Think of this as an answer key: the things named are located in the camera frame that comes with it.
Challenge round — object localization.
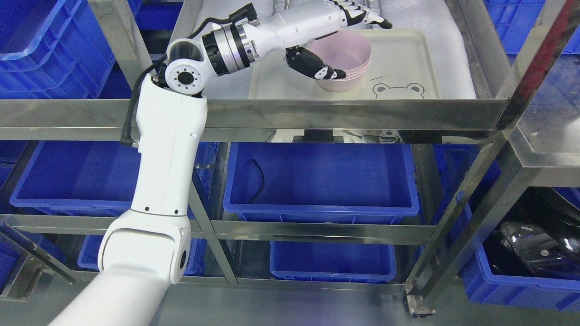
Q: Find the blue crate top left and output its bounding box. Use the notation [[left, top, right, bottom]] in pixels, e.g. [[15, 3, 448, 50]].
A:
[[0, 0, 116, 99]]

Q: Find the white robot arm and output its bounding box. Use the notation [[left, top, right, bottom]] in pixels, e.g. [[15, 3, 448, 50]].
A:
[[51, 18, 255, 326]]

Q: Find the blue bin holding helmet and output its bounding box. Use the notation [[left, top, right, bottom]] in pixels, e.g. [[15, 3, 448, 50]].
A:
[[461, 188, 580, 312]]

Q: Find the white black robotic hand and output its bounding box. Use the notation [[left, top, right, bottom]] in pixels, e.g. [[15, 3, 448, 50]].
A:
[[241, 0, 393, 80]]

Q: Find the blue bin middle shelf centre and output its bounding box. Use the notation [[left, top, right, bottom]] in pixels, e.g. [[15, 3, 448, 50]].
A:
[[223, 143, 419, 225]]

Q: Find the cream bear tray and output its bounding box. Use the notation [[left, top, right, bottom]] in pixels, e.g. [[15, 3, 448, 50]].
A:
[[248, 29, 440, 101]]

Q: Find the black helmet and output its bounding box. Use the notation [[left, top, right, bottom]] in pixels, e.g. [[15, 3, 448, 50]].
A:
[[490, 187, 580, 281]]

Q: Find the pink bowl stack on tray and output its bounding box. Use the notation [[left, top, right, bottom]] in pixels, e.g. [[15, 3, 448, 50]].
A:
[[316, 62, 370, 92]]

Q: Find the blue bin left shelf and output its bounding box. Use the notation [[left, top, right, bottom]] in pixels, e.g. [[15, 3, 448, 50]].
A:
[[10, 140, 218, 218]]

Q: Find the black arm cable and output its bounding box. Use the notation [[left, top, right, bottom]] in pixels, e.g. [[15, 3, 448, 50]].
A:
[[120, 3, 260, 147]]

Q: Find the steel shelf rack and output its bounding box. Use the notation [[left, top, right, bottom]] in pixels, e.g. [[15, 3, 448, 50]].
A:
[[1, 0, 579, 318]]

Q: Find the blue bin shelf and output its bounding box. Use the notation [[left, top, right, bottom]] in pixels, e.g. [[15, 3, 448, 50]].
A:
[[10, 140, 218, 218], [223, 143, 419, 225], [269, 241, 397, 283]]

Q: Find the pink ikea bowl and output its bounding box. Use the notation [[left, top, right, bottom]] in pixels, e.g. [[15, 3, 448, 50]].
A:
[[310, 30, 372, 72]]

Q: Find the blue bin bottom shelf centre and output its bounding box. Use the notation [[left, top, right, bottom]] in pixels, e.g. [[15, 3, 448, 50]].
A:
[[269, 241, 397, 283]]

